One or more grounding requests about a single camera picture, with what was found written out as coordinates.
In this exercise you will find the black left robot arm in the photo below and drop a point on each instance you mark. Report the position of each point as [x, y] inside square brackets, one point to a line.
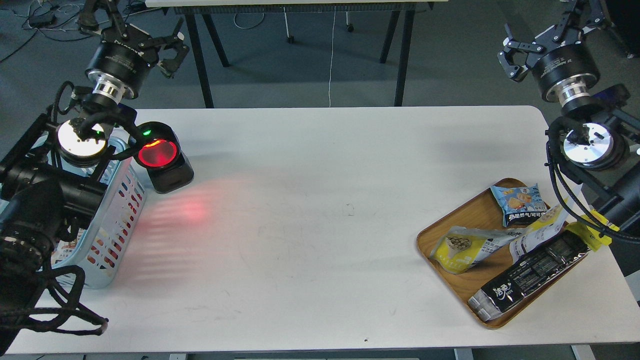
[72, 196]

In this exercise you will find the light blue plastic basket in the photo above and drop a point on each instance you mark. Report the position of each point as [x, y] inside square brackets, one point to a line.
[124, 193]

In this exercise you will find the blue snack packet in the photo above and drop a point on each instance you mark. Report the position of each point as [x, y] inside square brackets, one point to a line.
[519, 205]

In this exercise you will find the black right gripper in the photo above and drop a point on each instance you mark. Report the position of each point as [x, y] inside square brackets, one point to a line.
[564, 70]

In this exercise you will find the yellow white snack pouch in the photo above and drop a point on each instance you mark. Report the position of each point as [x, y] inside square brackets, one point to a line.
[543, 229]

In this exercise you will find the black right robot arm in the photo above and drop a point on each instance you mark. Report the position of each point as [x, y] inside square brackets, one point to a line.
[592, 134]

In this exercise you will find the snacks inside basket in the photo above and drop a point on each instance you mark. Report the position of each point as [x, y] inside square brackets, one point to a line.
[99, 247]

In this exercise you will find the yellow cartoon snack packet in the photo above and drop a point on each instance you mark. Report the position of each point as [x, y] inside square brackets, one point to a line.
[590, 236]

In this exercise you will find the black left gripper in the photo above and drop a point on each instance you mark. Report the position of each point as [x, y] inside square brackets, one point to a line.
[126, 55]

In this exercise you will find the black long snack package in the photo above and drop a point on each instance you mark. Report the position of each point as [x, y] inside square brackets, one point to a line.
[528, 275]

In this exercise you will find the black barcode scanner red window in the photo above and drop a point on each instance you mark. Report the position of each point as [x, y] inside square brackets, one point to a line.
[161, 155]

